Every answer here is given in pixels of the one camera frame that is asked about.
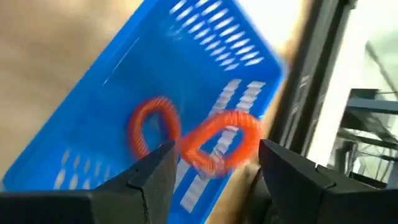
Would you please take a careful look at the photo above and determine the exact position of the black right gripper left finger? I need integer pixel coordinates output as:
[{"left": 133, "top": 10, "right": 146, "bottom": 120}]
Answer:
[{"left": 0, "top": 139, "right": 178, "bottom": 224}]

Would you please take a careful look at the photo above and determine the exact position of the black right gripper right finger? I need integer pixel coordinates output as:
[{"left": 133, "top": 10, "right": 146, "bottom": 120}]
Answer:
[{"left": 244, "top": 139, "right": 398, "bottom": 224}]

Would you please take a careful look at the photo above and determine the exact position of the orange-red spiral coil band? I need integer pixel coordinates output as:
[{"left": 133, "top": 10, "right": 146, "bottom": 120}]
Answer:
[
  {"left": 180, "top": 110, "right": 264, "bottom": 180},
  {"left": 127, "top": 96, "right": 182, "bottom": 159}
]

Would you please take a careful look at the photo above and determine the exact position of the blue plastic basket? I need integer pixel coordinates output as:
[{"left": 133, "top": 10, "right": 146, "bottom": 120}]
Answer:
[{"left": 1, "top": 0, "right": 285, "bottom": 224}]

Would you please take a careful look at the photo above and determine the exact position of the dark blue table frame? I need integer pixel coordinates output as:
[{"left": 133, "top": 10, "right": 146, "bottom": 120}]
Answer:
[{"left": 329, "top": 40, "right": 398, "bottom": 189}]

